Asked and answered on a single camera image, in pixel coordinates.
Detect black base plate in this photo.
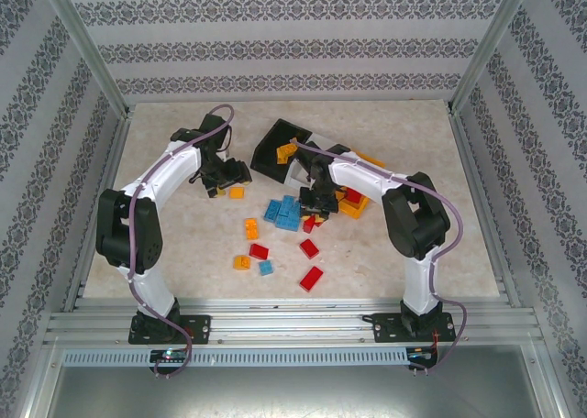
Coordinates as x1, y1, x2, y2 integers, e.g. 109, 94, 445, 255
127, 313, 212, 346
373, 311, 458, 345

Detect black plastic bin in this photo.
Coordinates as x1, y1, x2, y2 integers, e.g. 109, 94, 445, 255
249, 118, 313, 184

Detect left small circuit board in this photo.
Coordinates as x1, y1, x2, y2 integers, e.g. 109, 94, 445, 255
150, 348, 190, 363

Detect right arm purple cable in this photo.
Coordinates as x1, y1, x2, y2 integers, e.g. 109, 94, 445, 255
291, 137, 471, 378

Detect left aluminium frame post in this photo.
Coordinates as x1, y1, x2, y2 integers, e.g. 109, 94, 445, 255
36, 0, 132, 116

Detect slotted grey cable duct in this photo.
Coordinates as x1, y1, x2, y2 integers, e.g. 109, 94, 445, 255
61, 346, 409, 368

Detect aluminium mounting rail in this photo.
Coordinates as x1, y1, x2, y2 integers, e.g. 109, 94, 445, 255
43, 298, 545, 346

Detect grey metal base panel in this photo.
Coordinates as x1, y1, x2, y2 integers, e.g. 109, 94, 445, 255
27, 362, 565, 418

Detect aluminium frame post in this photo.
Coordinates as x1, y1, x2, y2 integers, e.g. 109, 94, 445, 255
36, 0, 132, 116
447, 0, 537, 115

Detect right aluminium side rail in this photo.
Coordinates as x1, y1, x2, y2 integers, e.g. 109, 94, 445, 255
447, 110, 522, 307

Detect white plastic bin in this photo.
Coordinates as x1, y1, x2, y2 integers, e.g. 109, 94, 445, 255
282, 131, 352, 188

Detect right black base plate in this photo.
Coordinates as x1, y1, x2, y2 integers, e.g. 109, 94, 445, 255
373, 311, 458, 345

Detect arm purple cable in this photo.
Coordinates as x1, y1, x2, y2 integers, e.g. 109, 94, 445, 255
127, 104, 238, 380
291, 137, 471, 378

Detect yellow plastic bin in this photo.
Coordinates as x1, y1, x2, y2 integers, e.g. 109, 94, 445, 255
333, 146, 387, 221

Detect left aluminium side rail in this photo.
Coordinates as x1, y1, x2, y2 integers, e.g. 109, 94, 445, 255
61, 113, 132, 312

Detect right aluminium frame post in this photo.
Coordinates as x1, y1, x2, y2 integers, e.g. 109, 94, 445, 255
447, 0, 537, 115

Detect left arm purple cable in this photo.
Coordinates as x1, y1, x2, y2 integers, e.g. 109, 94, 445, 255
127, 104, 238, 380

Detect aluminium side rail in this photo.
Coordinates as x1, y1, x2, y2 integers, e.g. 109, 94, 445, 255
447, 110, 522, 307
61, 113, 132, 312

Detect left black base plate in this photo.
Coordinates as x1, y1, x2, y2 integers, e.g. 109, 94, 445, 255
127, 313, 212, 346

